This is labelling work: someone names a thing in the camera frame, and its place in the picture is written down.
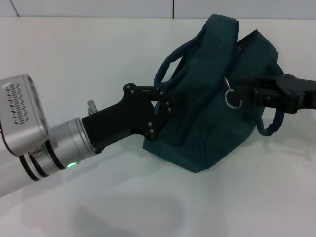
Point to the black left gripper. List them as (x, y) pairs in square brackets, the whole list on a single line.
[(121, 121)]

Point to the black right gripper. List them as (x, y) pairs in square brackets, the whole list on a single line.
[(301, 93)]

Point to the teal insulated lunch bag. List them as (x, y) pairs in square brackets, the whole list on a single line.
[(205, 118)]

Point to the silver left gripper connector stub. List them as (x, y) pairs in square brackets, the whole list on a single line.
[(91, 107)]

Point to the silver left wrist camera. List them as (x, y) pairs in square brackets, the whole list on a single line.
[(22, 116)]

